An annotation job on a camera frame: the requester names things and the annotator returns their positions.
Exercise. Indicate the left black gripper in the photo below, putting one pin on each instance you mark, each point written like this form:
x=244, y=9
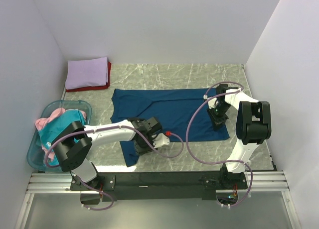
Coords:
x=141, y=151

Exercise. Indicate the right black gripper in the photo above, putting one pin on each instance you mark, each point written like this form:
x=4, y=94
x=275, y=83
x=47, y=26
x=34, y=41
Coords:
x=217, y=122

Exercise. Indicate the dark blue t shirt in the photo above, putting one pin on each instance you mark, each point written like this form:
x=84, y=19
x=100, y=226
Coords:
x=172, y=108

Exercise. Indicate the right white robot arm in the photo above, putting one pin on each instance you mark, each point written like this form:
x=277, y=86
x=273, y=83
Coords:
x=253, y=127

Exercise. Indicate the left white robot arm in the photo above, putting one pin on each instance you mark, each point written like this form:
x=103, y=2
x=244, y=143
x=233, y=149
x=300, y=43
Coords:
x=72, y=145

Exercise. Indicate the black base beam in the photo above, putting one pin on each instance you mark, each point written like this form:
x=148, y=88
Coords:
x=168, y=185

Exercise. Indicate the folded red t shirt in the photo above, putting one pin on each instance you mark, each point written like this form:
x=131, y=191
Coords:
x=94, y=87

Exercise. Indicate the clear blue plastic basket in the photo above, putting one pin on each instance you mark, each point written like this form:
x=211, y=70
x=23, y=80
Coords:
x=35, y=154

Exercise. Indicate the teal t shirt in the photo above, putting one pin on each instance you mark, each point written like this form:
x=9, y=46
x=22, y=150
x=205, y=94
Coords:
x=64, y=122

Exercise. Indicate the folded lavender t shirt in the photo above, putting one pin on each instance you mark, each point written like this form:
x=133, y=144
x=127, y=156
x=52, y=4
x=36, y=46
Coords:
x=87, y=73

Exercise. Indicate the pink t shirt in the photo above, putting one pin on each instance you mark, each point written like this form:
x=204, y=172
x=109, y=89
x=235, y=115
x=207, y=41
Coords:
x=47, y=117

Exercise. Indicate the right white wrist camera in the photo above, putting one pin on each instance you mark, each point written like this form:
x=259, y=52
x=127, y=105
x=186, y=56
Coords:
x=211, y=101

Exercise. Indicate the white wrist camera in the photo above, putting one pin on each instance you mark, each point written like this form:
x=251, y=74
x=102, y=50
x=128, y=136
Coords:
x=211, y=101
x=161, y=140

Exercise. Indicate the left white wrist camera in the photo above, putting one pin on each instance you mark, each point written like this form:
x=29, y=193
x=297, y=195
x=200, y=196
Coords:
x=161, y=140

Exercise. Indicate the aluminium rail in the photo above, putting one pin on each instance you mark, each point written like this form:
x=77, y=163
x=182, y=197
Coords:
x=60, y=183

